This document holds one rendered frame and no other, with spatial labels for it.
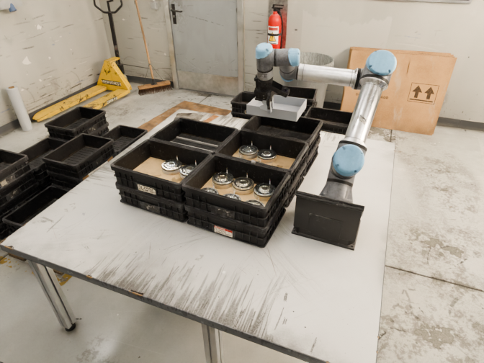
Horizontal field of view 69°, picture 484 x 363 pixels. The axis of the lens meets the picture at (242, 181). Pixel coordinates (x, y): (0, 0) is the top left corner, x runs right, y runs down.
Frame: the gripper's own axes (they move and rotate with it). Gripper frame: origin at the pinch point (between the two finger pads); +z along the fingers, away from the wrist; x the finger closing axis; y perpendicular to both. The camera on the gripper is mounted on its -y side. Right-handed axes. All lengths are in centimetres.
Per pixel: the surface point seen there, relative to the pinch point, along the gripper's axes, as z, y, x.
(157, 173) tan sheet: 14, 49, 41
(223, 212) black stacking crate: 7, 6, 61
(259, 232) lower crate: 10, -11, 65
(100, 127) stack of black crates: 71, 162, -39
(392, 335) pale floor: 95, -80, 62
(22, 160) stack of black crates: 42, 166, 30
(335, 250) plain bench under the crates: 23, -42, 58
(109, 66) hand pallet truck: 131, 284, -209
